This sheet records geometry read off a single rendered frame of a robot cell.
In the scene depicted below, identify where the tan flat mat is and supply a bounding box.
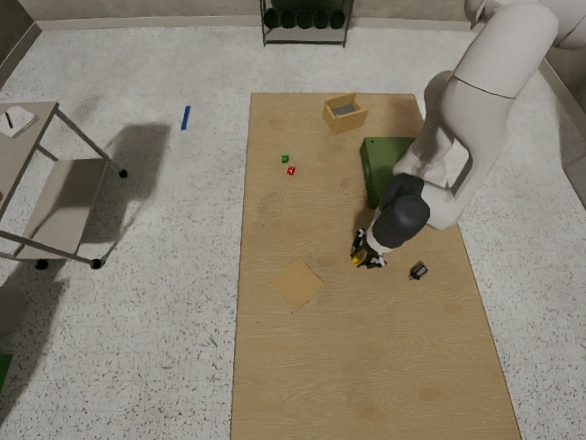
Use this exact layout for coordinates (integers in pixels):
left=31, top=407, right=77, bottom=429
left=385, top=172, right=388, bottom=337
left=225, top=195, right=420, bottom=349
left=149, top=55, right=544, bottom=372
left=271, top=257, right=324, bottom=311

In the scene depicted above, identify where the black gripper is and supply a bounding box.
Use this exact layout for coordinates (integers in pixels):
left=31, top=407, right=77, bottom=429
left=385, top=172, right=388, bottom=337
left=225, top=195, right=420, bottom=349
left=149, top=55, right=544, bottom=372
left=350, top=228, right=387, bottom=269

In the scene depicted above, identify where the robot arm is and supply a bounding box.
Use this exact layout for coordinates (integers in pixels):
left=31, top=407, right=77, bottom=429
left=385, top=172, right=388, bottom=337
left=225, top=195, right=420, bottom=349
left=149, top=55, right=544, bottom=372
left=366, top=0, right=586, bottom=255

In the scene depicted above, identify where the small wooden crate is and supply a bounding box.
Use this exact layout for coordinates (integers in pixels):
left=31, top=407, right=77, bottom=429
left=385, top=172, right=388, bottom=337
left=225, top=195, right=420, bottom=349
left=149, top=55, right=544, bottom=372
left=322, top=92, right=364, bottom=135

